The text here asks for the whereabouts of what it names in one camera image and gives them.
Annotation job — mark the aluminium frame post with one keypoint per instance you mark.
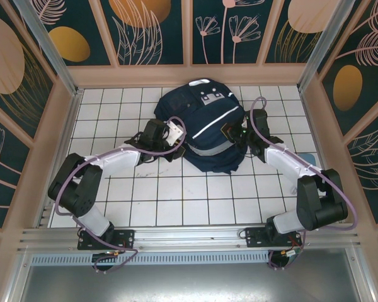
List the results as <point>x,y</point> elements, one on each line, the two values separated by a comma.
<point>55,59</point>
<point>326,47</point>

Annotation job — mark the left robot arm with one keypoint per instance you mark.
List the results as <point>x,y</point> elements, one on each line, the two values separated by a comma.
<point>113,158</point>

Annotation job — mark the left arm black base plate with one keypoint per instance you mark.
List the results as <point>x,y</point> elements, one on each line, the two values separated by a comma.
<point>126,239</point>

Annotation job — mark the navy blue student backpack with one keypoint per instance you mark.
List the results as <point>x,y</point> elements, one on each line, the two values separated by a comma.
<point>182,116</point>

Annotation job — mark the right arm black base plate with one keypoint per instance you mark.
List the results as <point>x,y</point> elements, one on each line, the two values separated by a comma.
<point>255,237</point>

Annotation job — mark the long aluminium mounting rail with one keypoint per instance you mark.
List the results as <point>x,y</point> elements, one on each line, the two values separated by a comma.
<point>189,236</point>

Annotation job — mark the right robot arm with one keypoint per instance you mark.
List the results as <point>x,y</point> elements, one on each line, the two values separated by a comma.
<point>286,160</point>

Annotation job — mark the grey metal sheet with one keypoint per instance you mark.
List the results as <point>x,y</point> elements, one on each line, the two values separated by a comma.
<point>189,283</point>

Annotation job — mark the small green circuit board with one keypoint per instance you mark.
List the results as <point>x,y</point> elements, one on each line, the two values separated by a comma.
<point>291,253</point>

